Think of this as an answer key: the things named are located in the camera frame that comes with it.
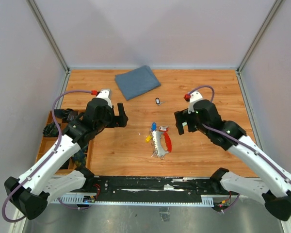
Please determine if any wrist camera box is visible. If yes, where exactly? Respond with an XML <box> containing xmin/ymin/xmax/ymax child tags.
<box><xmin>96</xmin><ymin>89</ymin><xmax>113</xmax><ymax>108</ymax></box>
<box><xmin>188</xmin><ymin>91</ymin><xmax>203</xmax><ymax>114</ymax></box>

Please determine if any wooden compartment tray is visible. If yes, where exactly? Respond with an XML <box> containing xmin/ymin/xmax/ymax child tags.
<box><xmin>35</xmin><ymin>110</ymin><xmax>93</xmax><ymax>175</ymax></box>

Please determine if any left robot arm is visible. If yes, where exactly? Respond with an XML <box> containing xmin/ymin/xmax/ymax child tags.
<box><xmin>4</xmin><ymin>97</ymin><xmax>128</xmax><ymax>220</ymax></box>

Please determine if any dark patterned sock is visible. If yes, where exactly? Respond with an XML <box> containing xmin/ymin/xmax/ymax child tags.
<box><xmin>54</xmin><ymin>108</ymin><xmax>78</xmax><ymax>122</ymax></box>

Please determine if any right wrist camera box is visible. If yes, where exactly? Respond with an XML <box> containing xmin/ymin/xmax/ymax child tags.
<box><xmin>188</xmin><ymin>91</ymin><xmax>203</xmax><ymax>114</ymax></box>

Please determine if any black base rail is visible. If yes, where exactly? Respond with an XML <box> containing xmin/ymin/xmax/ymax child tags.
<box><xmin>65</xmin><ymin>176</ymin><xmax>241</xmax><ymax>204</ymax></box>

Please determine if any folded blue cloth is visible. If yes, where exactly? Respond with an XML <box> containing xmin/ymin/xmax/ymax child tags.
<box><xmin>115</xmin><ymin>66</ymin><xmax>161</xmax><ymax>100</ymax></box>

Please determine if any blue tagged key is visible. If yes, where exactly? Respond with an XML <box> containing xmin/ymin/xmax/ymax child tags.
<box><xmin>151</xmin><ymin>122</ymin><xmax>157</xmax><ymax>132</ymax></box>

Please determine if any red-handled metal key organizer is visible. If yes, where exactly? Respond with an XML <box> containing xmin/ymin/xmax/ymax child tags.
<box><xmin>151</xmin><ymin>130</ymin><xmax>172</xmax><ymax>160</ymax></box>

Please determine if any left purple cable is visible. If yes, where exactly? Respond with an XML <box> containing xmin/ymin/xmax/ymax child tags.
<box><xmin>1</xmin><ymin>89</ymin><xmax>99</xmax><ymax>223</ymax></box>

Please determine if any dark floral sock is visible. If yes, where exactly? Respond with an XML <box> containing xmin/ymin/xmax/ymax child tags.
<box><xmin>71</xmin><ymin>145</ymin><xmax>88</xmax><ymax>167</ymax></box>

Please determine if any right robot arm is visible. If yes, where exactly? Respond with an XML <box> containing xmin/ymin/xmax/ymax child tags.
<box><xmin>174</xmin><ymin>100</ymin><xmax>291</xmax><ymax>221</ymax></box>

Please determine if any green patterned sock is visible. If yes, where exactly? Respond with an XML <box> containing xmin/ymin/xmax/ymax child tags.
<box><xmin>43</xmin><ymin>122</ymin><xmax>58</xmax><ymax>137</ymax></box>

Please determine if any black tagged key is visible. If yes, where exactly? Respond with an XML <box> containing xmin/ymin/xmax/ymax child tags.
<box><xmin>155</xmin><ymin>98</ymin><xmax>165</xmax><ymax>106</ymax></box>

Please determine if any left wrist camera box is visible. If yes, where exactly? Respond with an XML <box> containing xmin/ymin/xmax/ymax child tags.
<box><xmin>96</xmin><ymin>89</ymin><xmax>113</xmax><ymax>108</ymax></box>

